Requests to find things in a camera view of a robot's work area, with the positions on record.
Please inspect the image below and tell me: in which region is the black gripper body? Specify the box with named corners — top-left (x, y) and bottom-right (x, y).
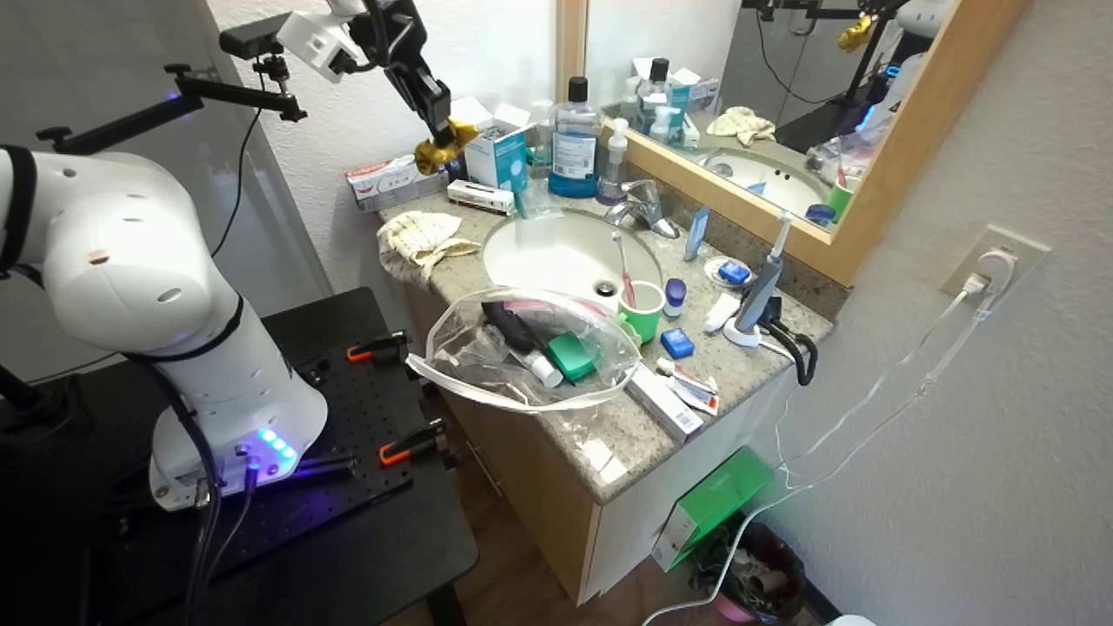
top-left (349, 0), bottom-right (460, 122)

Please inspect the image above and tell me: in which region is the gold satin scrunchie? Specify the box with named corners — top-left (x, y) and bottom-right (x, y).
top-left (411, 117), bottom-right (482, 176)

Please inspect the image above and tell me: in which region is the white oval sink basin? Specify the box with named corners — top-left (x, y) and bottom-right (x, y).
top-left (482, 207), bottom-right (667, 306)

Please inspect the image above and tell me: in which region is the chrome sink faucet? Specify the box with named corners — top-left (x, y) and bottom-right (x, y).
top-left (607, 175), bottom-right (681, 241)

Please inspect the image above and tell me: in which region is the clear plastic zip bag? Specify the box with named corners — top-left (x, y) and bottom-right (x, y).
top-left (400, 290), bottom-right (644, 418)

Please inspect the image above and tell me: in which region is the open white box of packets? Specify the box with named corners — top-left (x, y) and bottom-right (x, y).
top-left (464, 96), bottom-right (551, 191)

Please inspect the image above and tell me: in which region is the white box with red print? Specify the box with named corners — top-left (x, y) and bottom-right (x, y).
top-left (346, 154), bottom-right (444, 216)

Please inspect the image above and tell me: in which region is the small white cardboard box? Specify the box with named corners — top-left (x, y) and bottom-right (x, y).
top-left (444, 176), bottom-right (520, 220)

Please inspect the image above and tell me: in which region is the blue mouthwash bottle black cap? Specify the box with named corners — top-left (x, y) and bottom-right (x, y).
top-left (545, 73), bottom-right (607, 203)

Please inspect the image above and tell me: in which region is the small white plastic bottle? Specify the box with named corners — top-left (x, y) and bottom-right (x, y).
top-left (600, 116), bottom-right (633, 210)

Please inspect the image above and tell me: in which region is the black plastic device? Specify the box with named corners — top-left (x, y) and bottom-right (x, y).
top-left (482, 298), bottom-right (551, 358)

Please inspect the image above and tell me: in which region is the red white manual toothbrush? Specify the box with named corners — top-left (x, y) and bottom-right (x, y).
top-left (610, 229), bottom-right (642, 306)

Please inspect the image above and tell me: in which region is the orange black clamp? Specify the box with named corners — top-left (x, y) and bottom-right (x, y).
top-left (346, 327), bottom-right (411, 369)
top-left (375, 418), bottom-right (450, 471)

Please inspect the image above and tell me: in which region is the small green box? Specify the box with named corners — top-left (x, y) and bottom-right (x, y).
top-left (543, 331), bottom-right (603, 387)

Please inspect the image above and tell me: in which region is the light blue small tube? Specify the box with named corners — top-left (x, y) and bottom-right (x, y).
top-left (681, 207), bottom-right (715, 265)

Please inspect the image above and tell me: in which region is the green plastic cup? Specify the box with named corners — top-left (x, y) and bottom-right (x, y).
top-left (613, 274), bottom-right (667, 347)

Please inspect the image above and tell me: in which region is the blue floss box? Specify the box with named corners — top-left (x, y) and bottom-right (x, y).
top-left (657, 324), bottom-right (700, 362)

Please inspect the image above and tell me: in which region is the small blue case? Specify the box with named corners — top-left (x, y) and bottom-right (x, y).
top-left (715, 259), bottom-right (760, 293)

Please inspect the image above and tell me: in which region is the small white tube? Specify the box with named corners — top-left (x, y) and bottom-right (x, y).
top-left (703, 290), bottom-right (744, 339)

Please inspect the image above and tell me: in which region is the blue white electric toothbrush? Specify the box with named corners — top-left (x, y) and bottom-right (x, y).
top-left (723, 216), bottom-right (797, 351)

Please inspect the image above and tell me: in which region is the flat white toothpaste box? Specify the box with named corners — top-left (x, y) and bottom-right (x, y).
top-left (624, 362), bottom-right (708, 443)

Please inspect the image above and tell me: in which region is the white red toothpaste tube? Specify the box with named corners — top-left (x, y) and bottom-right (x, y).
top-left (654, 356), bottom-right (723, 418)

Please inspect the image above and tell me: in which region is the wooden vanity cabinet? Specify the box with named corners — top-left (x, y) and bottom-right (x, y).
top-left (439, 378), bottom-right (805, 610)

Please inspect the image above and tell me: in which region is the black robot table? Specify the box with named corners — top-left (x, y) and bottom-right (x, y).
top-left (0, 285), bottom-right (482, 626)

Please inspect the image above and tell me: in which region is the green cardboard box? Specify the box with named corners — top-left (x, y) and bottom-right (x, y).
top-left (657, 444), bottom-right (782, 574)

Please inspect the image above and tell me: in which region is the dark floor basket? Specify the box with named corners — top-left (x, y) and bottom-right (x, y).
top-left (688, 518), bottom-right (815, 626)

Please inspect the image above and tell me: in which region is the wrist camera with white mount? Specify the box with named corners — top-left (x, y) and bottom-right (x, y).
top-left (218, 9), bottom-right (375, 76)

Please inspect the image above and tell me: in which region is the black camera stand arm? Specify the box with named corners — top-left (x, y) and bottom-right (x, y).
top-left (31, 64), bottom-right (309, 156)

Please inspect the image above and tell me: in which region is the wood framed wall mirror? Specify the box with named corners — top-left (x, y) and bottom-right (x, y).
top-left (552, 0), bottom-right (1030, 290)

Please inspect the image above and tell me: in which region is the white power cable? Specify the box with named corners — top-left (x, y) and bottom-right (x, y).
top-left (642, 271), bottom-right (1011, 626)

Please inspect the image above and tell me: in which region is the white wall outlet plate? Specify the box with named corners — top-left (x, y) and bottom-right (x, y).
top-left (938, 220), bottom-right (1053, 306)

